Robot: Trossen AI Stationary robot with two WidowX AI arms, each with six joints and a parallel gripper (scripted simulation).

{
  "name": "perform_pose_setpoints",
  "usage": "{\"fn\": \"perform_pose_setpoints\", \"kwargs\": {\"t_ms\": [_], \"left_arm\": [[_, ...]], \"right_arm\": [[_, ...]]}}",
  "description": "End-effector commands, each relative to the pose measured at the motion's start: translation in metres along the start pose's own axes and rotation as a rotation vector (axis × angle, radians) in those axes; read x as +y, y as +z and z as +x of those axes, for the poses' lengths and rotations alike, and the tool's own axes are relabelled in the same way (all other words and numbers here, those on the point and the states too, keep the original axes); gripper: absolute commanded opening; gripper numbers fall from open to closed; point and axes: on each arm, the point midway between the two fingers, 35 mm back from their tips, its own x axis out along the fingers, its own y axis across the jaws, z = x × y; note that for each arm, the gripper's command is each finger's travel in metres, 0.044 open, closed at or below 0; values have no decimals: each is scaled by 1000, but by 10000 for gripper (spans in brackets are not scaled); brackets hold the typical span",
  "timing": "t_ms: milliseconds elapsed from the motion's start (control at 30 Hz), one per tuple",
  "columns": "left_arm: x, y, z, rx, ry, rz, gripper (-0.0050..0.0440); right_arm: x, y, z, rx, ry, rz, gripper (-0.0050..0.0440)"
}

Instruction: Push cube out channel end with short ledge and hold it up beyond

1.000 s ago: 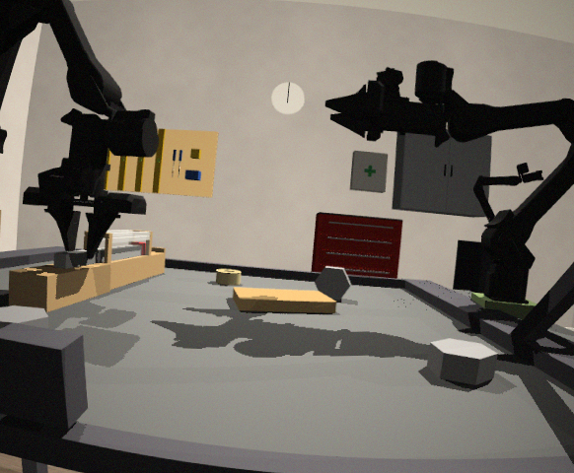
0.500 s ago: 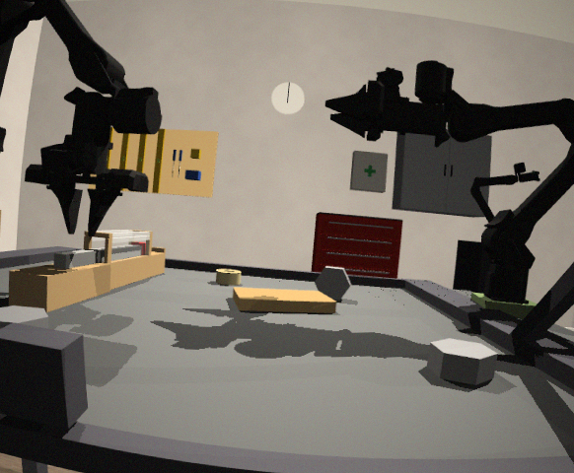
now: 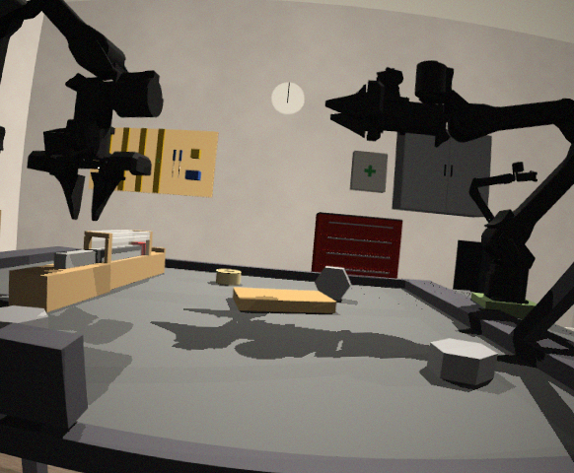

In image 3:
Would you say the cream roll of tape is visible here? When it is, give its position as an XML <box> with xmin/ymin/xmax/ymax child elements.
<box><xmin>216</xmin><ymin>269</ymin><xmax>241</xmax><ymax>285</ymax></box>

